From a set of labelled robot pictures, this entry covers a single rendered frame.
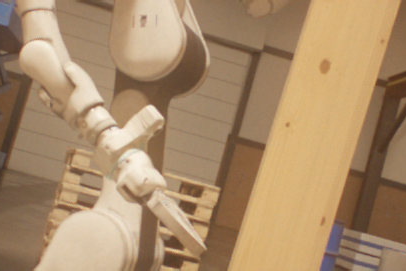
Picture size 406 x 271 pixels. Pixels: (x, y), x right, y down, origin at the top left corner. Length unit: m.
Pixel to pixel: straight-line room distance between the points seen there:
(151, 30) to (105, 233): 0.39
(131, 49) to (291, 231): 0.46
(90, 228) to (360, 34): 0.61
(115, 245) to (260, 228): 0.27
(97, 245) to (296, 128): 0.42
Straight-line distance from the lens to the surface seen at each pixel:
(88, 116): 1.21
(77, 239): 1.36
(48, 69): 1.25
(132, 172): 1.14
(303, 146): 1.26
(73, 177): 5.45
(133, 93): 1.41
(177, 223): 1.13
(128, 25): 1.39
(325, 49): 1.29
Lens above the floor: 0.79
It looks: 4 degrees up
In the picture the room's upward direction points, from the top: 15 degrees clockwise
